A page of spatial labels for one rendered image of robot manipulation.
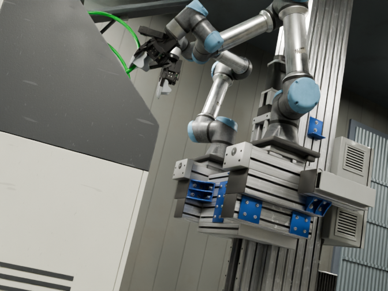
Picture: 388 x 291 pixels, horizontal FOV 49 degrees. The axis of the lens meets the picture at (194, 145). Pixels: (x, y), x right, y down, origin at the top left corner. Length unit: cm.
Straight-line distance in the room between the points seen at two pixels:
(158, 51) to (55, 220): 72
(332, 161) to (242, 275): 66
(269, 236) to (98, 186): 72
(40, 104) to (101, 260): 51
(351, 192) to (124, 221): 82
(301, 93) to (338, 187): 36
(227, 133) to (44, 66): 100
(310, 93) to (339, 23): 77
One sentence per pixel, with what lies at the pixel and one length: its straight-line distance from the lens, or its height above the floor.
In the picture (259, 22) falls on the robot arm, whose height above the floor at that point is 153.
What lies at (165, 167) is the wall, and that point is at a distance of 369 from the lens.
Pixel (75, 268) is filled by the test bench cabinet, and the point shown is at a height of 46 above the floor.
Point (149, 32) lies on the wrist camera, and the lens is 168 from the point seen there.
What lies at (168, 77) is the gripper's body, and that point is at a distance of 197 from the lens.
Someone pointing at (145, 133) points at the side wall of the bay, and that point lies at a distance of 140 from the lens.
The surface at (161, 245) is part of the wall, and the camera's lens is 366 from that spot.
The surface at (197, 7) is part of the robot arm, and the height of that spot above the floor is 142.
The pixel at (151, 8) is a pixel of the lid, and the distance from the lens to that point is 231.
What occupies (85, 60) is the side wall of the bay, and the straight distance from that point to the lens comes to 145.
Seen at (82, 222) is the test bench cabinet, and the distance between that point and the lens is 134.
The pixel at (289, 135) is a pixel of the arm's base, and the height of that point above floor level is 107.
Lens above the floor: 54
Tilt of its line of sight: 15 degrees up
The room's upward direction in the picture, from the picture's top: 13 degrees clockwise
